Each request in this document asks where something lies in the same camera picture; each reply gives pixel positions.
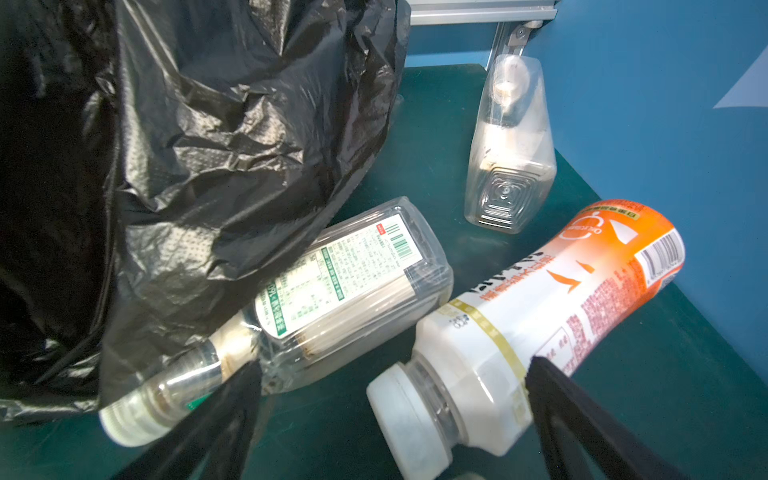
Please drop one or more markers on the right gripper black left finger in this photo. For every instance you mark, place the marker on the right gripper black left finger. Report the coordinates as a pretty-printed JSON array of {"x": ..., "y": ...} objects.
[{"x": 216, "y": 436}]

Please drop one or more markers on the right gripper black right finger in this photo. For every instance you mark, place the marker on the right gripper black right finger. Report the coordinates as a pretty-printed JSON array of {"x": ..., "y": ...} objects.
[{"x": 575, "y": 431}]

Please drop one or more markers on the clear square bottle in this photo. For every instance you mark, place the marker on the clear square bottle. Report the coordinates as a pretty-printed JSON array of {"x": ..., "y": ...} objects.
[{"x": 512, "y": 164}]

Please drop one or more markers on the black bin bag bin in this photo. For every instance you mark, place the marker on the black bin bag bin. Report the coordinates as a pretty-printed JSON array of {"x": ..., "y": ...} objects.
[{"x": 161, "y": 161}]

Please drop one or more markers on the white orange label bottle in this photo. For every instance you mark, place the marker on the white orange label bottle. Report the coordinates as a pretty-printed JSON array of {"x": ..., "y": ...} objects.
[{"x": 465, "y": 381}]

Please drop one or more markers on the clear bottle green white label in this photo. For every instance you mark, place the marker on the clear bottle green white label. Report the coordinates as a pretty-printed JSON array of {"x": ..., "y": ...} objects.
[{"x": 361, "y": 283}]

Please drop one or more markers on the aluminium back frame rail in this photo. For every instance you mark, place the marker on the aluminium back frame rail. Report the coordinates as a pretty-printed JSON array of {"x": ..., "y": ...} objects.
[{"x": 452, "y": 12}]

